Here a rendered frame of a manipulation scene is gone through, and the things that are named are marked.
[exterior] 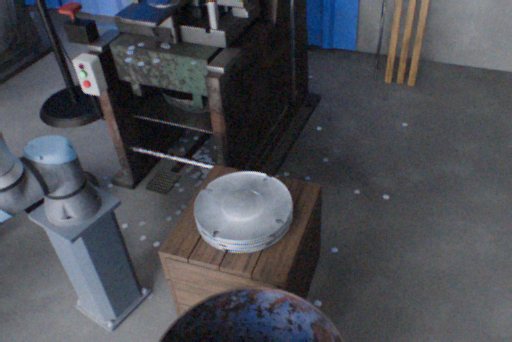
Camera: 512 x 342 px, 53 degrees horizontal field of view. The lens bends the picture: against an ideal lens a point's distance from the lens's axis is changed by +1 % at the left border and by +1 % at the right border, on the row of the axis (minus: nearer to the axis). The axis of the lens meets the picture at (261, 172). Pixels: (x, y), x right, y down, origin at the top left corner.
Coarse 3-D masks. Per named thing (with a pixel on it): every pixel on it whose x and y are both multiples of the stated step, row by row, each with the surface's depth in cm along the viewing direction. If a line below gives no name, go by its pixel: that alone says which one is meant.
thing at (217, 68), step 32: (288, 0) 204; (256, 32) 185; (288, 32) 212; (224, 64) 164; (256, 64) 190; (288, 64) 223; (224, 96) 169; (256, 96) 199; (288, 96) 232; (320, 96) 259; (224, 128) 175; (256, 128) 207; (288, 128) 239; (224, 160) 185; (256, 160) 212
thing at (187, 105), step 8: (160, 88) 203; (168, 96) 196; (176, 96) 212; (184, 96) 213; (176, 104) 197; (184, 104) 195; (192, 104) 194; (208, 104) 195; (192, 112) 203; (200, 112) 202
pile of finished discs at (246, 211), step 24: (216, 192) 155; (240, 192) 153; (264, 192) 153; (288, 192) 152; (216, 216) 147; (240, 216) 146; (264, 216) 146; (288, 216) 145; (216, 240) 142; (240, 240) 139; (264, 240) 141
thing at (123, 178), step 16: (112, 32) 187; (96, 48) 179; (112, 64) 187; (112, 80) 189; (112, 96) 191; (128, 96) 201; (144, 96) 210; (112, 112) 193; (128, 112) 202; (112, 128) 199; (128, 128) 204; (144, 128) 216; (160, 128) 228; (176, 128) 241; (128, 144) 207; (144, 144) 219; (160, 144) 231; (128, 160) 209; (144, 160) 220; (128, 176) 216; (144, 176) 223
